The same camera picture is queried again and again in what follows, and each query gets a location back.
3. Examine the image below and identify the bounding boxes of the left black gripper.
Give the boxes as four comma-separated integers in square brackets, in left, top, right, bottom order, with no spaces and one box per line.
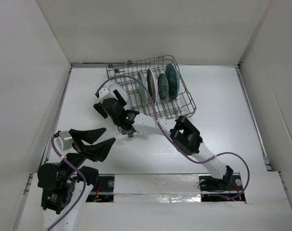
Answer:
[61,126,115,180]

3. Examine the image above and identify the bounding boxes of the red and teal floral plate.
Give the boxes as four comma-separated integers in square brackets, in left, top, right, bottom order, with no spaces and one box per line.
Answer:
[106,83,130,109]

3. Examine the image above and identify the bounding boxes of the light green floral plate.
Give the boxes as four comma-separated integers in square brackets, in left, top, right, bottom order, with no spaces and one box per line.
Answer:
[137,72,148,106]

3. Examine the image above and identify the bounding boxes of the white plate with green rim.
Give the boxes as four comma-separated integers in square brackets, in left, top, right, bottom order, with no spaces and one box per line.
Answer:
[147,68,158,103]

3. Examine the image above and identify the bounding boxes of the small blue patterned plate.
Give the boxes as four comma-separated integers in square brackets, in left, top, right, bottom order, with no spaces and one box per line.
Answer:
[158,74,169,100]

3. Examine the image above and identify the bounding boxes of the dark teal scalloped plate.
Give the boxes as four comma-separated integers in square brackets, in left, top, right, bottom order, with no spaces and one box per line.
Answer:
[165,64,180,100]

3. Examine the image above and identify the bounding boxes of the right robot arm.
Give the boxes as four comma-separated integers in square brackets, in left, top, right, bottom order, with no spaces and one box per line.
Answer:
[93,87,233,192]

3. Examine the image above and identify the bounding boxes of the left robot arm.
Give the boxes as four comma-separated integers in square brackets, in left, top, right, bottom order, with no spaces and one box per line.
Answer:
[37,128,116,231]

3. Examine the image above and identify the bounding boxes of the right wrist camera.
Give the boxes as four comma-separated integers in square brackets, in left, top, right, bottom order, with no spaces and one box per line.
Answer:
[95,87,109,99]

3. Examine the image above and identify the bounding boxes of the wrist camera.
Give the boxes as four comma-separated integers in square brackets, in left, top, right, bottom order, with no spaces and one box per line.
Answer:
[56,131,73,152]
[95,87,109,99]

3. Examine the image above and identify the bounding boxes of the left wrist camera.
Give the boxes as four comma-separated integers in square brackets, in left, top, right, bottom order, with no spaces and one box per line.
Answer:
[56,131,73,152]

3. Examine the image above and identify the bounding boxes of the grey wire dish rack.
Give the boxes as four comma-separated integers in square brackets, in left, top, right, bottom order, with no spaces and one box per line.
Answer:
[106,54,198,138]

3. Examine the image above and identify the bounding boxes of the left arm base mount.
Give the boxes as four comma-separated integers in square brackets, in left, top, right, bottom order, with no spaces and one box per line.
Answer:
[86,174,115,203]

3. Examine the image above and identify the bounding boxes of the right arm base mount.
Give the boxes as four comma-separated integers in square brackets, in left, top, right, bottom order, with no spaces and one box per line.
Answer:
[198,174,246,202]

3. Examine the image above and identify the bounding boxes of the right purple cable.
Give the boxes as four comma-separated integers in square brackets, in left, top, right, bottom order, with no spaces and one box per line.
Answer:
[97,76,250,202]

